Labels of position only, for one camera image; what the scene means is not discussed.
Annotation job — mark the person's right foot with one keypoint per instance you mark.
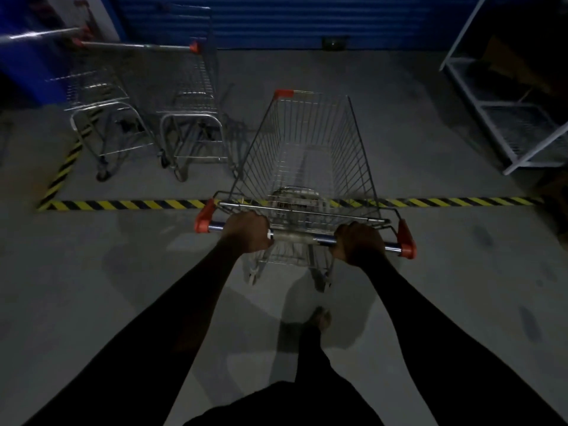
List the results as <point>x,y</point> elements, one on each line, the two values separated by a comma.
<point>321,318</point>

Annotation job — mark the person's right hand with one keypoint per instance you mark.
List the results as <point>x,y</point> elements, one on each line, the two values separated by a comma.
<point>359,244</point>

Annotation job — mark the blue roller shutter door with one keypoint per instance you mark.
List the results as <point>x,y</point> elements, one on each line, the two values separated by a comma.
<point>288,22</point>

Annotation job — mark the blue plastic trash bin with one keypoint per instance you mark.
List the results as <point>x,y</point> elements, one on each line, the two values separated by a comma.
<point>26,66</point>

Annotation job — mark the person's left forearm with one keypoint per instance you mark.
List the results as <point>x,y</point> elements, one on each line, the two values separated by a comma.
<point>146,346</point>

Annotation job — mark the white metal rack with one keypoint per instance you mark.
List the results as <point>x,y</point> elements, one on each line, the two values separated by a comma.
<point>483,111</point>

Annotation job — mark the person's left hand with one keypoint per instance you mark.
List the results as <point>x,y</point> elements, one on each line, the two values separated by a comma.
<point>246,232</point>

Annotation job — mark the shutter floor lock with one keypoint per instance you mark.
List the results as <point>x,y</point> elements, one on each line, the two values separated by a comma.
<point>335,42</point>

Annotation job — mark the person's right forearm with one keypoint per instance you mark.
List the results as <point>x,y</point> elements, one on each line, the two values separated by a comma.
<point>443,350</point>

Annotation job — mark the person's dark clothing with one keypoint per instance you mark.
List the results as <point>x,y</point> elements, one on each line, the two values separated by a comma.
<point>301,394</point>

